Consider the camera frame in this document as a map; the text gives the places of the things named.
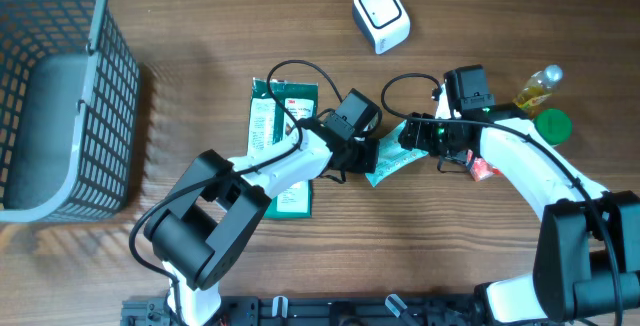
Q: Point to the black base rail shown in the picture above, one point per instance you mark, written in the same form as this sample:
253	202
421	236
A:
456	309

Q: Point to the orange tissue pack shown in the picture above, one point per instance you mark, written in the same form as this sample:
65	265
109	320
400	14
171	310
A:
479	168

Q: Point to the green lid jar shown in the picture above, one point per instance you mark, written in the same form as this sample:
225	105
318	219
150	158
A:
554	126

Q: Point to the grey plastic shopping basket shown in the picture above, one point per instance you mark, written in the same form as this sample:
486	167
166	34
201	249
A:
69	96

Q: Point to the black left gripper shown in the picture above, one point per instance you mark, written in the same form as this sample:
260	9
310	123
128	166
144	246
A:
370	159

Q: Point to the mint green pouch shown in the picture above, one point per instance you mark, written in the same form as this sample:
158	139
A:
392	157

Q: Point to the yellow dish soap bottle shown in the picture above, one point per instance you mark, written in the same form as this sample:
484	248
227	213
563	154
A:
538	89

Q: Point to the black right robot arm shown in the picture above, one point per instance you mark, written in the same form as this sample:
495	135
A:
587	258

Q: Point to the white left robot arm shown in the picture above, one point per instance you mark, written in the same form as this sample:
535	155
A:
198	231

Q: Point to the white barcode scanner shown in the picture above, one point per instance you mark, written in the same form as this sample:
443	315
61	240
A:
384	23

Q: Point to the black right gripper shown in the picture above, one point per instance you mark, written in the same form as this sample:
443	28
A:
418	135

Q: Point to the green glove package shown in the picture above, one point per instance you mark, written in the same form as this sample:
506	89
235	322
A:
268	124

